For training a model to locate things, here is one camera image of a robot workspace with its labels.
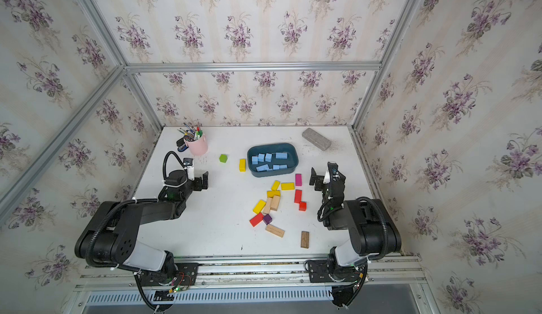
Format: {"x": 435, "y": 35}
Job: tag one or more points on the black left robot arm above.
{"x": 110, "y": 239}

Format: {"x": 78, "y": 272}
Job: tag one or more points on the black stapler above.
{"x": 181, "y": 145}

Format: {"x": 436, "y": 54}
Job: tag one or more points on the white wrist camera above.
{"x": 189, "y": 168}
{"x": 332, "y": 173}

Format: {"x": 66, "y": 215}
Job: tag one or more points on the red rectangular block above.
{"x": 257, "y": 219}

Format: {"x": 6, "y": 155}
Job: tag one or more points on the yellow long block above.
{"x": 261, "y": 204}

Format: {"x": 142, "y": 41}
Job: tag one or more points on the magenta long block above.
{"x": 298, "y": 180}

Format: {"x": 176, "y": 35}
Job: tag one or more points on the teal plastic bin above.
{"x": 292, "y": 161}

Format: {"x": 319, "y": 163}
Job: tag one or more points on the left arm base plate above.
{"x": 184, "y": 275}

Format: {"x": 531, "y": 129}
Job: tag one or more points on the pink pen cup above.
{"x": 197, "y": 147}

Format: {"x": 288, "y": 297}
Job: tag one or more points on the light wood block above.
{"x": 275, "y": 231}

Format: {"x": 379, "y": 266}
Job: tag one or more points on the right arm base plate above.
{"x": 323, "y": 271}

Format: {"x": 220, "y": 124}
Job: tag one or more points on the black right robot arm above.
{"x": 371, "y": 229}

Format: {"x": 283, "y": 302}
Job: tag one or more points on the natural wood block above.
{"x": 272, "y": 204}

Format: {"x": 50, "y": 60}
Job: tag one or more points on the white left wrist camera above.
{"x": 189, "y": 168}

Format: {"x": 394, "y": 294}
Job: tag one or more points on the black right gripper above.
{"x": 320, "y": 180}

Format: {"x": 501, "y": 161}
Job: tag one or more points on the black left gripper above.
{"x": 196, "y": 182}

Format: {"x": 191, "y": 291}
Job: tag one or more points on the red long block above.
{"x": 298, "y": 196}

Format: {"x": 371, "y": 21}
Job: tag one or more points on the dark wood block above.
{"x": 305, "y": 240}

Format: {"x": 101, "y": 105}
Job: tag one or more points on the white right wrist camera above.
{"x": 332, "y": 173}

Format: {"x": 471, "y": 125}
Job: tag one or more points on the purple cube block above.
{"x": 267, "y": 219}

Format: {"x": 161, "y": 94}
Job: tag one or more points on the aluminium rail frame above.
{"x": 222, "y": 280}

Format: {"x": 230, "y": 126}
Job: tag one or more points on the yellow flat block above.
{"x": 275, "y": 186}
{"x": 272, "y": 194}

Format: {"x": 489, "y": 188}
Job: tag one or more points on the yellow upright block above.
{"x": 242, "y": 165}

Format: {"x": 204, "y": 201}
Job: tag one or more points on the grey stone brick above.
{"x": 316, "y": 139}

